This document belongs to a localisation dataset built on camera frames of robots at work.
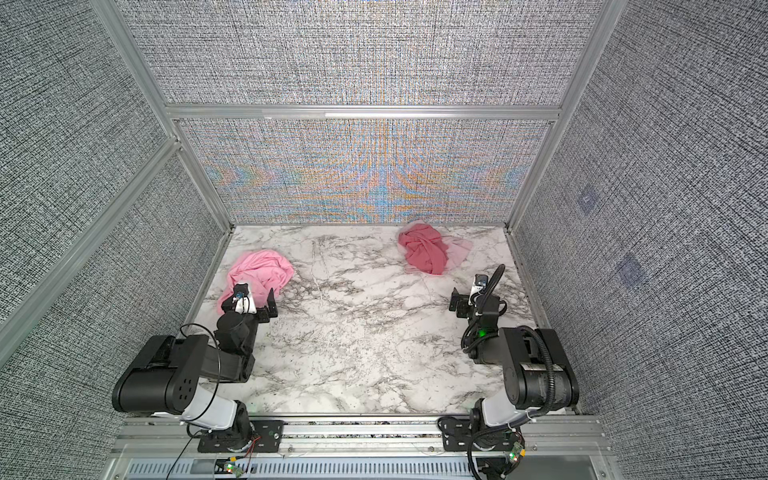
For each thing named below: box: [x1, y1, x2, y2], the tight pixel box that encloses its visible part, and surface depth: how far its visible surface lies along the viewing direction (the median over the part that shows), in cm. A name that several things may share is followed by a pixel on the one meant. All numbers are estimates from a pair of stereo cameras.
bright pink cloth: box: [217, 249, 295, 314], surface depth 102 cm
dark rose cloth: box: [398, 224, 448, 275], surface depth 105 cm
